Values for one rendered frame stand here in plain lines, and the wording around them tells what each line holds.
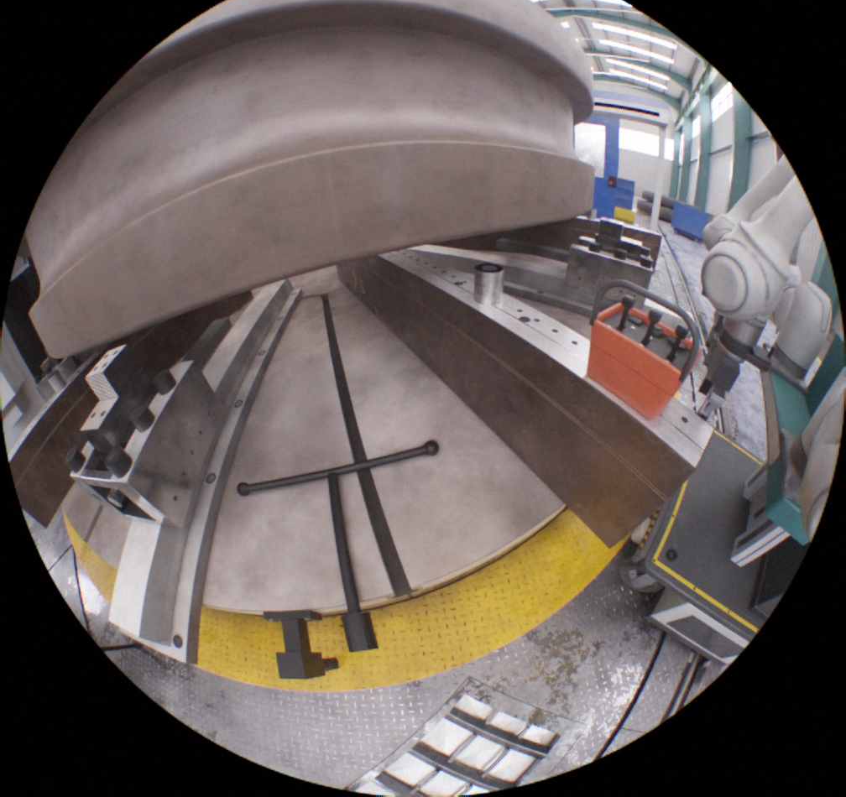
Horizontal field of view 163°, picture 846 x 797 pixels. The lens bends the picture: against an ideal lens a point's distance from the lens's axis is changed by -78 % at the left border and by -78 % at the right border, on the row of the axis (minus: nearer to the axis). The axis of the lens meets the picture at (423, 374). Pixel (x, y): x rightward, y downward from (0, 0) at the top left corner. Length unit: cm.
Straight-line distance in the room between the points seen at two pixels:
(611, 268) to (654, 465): 115
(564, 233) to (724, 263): 230
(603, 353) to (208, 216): 82
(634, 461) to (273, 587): 87
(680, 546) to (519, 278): 154
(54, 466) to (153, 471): 121
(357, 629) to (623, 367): 72
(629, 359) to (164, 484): 101
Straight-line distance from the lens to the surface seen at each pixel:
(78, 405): 190
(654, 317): 54
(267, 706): 124
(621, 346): 53
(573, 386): 62
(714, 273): 44
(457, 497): 82
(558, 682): 112
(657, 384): 53
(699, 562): 100
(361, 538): 80
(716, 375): 65
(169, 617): 97
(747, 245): 46
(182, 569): 99
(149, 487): 81
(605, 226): 166
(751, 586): 116
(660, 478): 61
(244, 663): 126
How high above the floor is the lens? 105
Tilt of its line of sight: 39 degrees down
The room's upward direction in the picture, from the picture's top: 5 degrees counter-clockwise
